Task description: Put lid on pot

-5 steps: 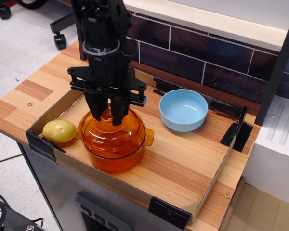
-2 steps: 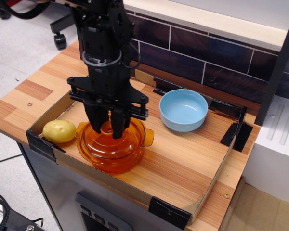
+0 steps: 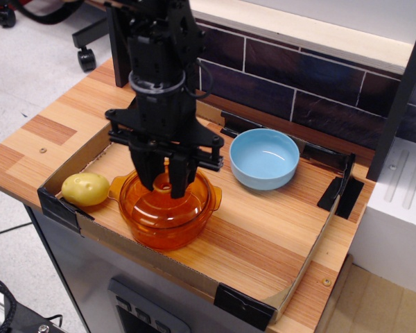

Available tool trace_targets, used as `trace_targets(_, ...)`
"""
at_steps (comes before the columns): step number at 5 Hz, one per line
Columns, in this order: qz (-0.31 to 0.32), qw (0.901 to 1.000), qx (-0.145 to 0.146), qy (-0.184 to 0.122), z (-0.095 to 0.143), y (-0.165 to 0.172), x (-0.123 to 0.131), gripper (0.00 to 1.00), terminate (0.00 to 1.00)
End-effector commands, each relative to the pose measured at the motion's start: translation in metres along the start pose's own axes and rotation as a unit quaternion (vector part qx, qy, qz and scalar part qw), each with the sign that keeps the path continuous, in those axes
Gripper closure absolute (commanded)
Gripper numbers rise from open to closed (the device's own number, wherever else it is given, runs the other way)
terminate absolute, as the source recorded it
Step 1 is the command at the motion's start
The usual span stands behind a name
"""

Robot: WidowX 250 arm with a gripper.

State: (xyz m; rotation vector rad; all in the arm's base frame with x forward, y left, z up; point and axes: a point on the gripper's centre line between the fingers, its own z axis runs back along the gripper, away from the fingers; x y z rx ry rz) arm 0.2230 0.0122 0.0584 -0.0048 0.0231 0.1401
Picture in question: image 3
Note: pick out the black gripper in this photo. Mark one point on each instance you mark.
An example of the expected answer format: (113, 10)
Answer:
(161, 123)

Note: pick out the orange transparent pot lid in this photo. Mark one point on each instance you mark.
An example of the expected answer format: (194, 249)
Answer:
(166, 204)

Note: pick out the orange transparent pot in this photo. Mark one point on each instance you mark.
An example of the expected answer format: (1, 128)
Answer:
(170, 236)

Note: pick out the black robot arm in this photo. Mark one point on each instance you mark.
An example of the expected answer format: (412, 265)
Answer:
(164, 42)

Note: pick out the yellow toy potato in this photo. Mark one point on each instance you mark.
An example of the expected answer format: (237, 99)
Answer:
(85, 189)

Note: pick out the light blue bowl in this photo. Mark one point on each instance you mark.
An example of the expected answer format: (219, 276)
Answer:
(263, 159)

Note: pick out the cardboard fence with black tape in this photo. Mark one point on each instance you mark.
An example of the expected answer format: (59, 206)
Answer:
(258, 266)

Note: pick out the black office chair base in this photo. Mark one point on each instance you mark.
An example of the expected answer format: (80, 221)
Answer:
(85, 36)

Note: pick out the grey toy oven front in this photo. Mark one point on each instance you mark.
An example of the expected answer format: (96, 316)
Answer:
(138, 314)

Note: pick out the black caster wheel top left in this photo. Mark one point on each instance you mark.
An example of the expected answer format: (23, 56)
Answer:
(7, 15)

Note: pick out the white toy sink unit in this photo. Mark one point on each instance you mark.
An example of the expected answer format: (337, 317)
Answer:
(385, 242)

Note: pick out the black left shelf post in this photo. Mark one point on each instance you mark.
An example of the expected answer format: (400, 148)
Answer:
(119, 62)

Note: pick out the black shelf post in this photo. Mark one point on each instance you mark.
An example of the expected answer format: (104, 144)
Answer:
(397, 111)
(119, 62)

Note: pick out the black right shelf post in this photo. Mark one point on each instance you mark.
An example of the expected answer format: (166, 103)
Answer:
(397, 111)

